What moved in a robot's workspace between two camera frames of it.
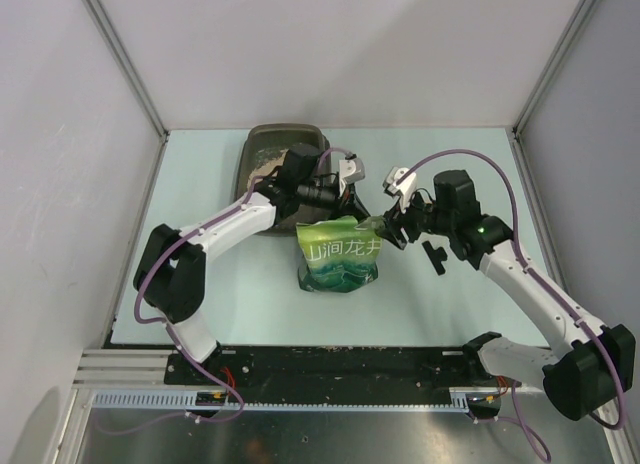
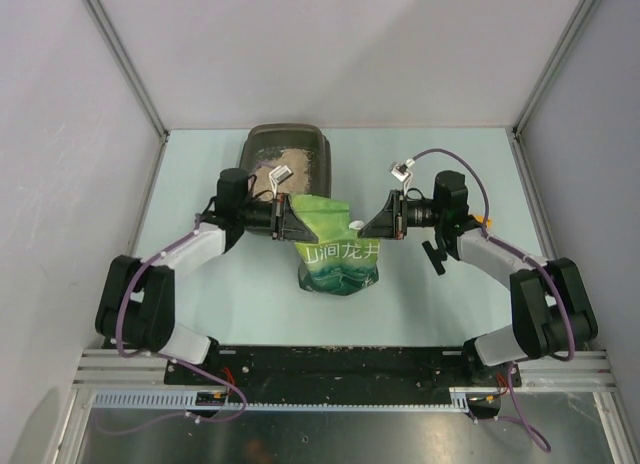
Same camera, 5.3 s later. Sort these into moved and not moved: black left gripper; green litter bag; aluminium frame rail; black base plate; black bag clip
Moved: green litter bag; black left gripper
Not moved: black bag clip; black base plate; aluminium frame rail
